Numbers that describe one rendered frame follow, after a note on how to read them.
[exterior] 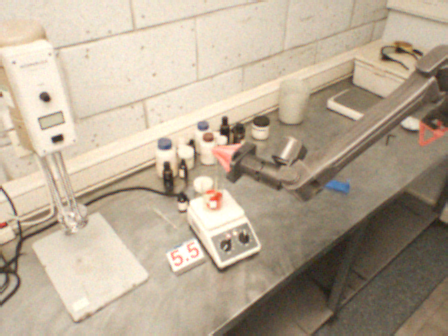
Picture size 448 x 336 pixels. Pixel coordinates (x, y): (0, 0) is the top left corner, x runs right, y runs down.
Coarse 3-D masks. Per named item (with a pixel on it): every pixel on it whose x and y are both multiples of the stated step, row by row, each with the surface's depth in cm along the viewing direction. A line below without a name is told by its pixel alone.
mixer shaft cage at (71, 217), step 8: (40, 160) 81; (56, 160) 83; (56, 168) 84; (64, 168) 82; (48, 176) 84; (64, 176) 88; (64, 184) 87; (64, 192) 88; (72, 192) 87; (56, 200) 88; (72, 200) 93; (64, 208) 94; (72, 208) 92; (80, 208) 94; (64, 216) 92; (72, 216) 92; (80, 216) 91; (64, 224) 91; (72, 224) 91; (80, 224) 93
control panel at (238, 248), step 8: (248, 224) 106; (224, 232) 103; (232, 232) 104; (240, 232) 104; (248, 232) 105; (216, 240) 102; (232, 240) 103; (256, 240) 105; (216, 248) 101; (232, 248) 102; (240, 248) 102; (248, 248) 103; (224, 256) 100; (232, 256) 101
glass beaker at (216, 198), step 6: (204, 180) 105; (210, 180) 105; (216, 180) 105; (204, 186) 106; (210, 186) 107; (216, 186) 107; (222, 186) 104; (204, 192) 101; (210, 192) 100; (216, 192) 101; (222, 192) 103; (204, 198) 103; (210, 198) 102; (216, 198) 102; (222, 198) 104; (204, 204) 104; (210, 204) 103; (216, 204) 103; (222, 204) 106; (204, 210) 106; (210, 210) 105; (216, 210) 105
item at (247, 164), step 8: (256, 144) 96; (248, 152) 94; (240, 160) 92; (248, 160) 92; (256, 160) 91; (264, 160) 92; (232, 168) 90; (240, 168) 92; (248, 168) 91; (256, 168) 90; (232, 176) 92; (240, 176) 95; (248, 176) 92; (256, 176) 90
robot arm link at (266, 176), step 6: (270, 162) 91; (276, 162) 92; (282, 162) 90; (264, 168) 89; (270, 168) 89; (276, 168) 89; (264, 174) 89; (270, 174) 89; (276, 174) 88; (264, 180) 90; (270, 180) 89; (276, 180) 88; (270, 186) 90; (276, 186) 88
